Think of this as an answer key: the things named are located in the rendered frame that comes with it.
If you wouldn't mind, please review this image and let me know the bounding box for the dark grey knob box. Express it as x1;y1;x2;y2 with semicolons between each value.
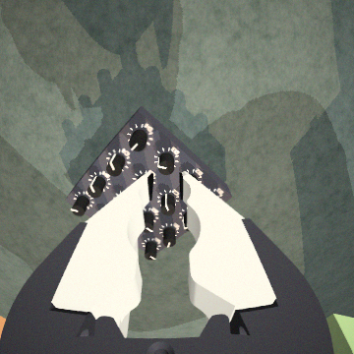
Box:
65;106;232;260

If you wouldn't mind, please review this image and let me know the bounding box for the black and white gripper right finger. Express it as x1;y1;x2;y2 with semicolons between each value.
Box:
179;171;334;354

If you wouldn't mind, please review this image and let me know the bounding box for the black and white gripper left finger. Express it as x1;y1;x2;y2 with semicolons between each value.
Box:
0;172;153;354

